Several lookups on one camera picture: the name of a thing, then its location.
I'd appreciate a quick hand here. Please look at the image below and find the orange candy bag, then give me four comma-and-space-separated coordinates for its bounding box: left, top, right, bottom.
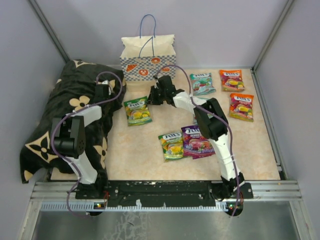
228, 93, 254, 122
219, 69, 245, 92

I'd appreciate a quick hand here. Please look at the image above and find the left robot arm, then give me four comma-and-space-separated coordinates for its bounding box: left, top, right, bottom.
50, 81, 116, 199

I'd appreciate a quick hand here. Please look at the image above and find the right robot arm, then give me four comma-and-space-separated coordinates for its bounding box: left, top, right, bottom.
148, 75, 245, 199

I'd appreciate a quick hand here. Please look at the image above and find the checkered paper bag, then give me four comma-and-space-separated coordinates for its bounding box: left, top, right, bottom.
120, 34, 177, 92

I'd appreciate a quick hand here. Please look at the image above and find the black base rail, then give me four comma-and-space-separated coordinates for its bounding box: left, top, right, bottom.
75, 180, 253, 208

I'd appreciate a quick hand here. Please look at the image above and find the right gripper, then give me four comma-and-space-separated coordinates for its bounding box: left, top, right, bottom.
144, 86, 166, 106

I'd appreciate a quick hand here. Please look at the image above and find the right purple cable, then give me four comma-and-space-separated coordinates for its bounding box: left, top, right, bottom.
154, 64, 245, 218

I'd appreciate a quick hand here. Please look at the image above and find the blue bag string handle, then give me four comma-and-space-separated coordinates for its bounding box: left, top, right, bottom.
139, 13, 157, 39

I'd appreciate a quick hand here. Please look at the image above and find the aluminium frame rail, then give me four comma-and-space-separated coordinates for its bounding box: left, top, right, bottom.
30, 180, 302, 213

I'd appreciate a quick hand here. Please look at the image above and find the green candy bag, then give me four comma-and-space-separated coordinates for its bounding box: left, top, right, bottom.
124, 96, 153, 126
158, 131, 185, 162

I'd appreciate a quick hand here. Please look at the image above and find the black floral pillow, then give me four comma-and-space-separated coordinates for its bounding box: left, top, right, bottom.
19, 59, 126, 184

